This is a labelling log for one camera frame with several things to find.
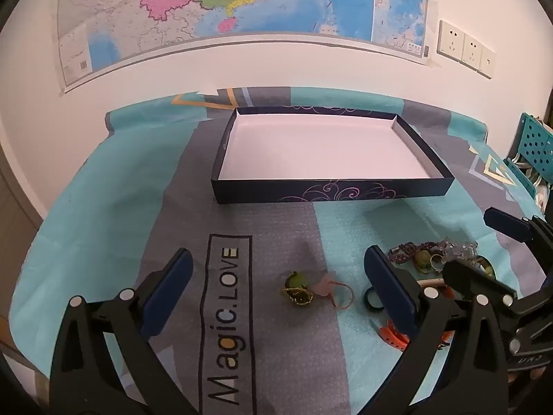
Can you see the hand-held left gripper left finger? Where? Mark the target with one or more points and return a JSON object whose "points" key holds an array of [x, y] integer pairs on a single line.
{"points": [[173, 285]]}

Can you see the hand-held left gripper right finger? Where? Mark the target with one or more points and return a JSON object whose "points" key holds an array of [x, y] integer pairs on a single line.
{"points": [[389, 289]]}

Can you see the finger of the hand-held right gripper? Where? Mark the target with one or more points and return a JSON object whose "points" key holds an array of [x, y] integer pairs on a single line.
{"points": [[503, 223], [468, 274]]}

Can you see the orange smart watch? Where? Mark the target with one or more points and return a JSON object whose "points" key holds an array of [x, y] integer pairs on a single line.
{"points": [[391, 337]]}

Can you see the pink stone pendant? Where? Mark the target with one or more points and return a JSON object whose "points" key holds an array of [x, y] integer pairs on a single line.
{"points": [[324, 288]]}

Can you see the green bead dark loop charm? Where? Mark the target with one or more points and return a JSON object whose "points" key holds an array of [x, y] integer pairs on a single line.
{"points": [[296, 292]]}

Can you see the navy cardboard box tray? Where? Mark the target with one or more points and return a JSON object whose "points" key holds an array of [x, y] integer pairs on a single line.
{"points": [[319, 147]]}

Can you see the person's right hand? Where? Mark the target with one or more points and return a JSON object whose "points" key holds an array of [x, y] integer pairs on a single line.
{"points": [[525, 375]]}

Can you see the teal perforated plastic chair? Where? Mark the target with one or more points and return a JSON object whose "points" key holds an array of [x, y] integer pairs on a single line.
{"points": [[535, 142]]}

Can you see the teal grey printed tablecloth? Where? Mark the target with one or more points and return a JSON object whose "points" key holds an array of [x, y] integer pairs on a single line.
{"points": [[108, 207]]}

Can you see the grey-brown door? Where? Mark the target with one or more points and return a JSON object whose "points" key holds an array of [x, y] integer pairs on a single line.
{"points": [[13, 207]]}

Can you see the white wall switch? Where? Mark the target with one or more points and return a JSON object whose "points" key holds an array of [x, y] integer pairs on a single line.
{"points": [[487, 61]]}

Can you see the white wall socket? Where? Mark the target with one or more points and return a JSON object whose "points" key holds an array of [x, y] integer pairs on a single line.
{"points": [[471, 49], [450, 38]]}

